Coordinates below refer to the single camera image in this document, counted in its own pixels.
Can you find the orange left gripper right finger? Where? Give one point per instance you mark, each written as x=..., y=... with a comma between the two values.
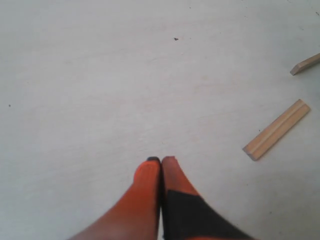
x=186, y=215

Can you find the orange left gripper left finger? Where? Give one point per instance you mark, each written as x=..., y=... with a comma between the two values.
x=136, y=214

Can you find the plain wooden stick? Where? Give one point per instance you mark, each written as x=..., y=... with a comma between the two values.
x=305, y=64

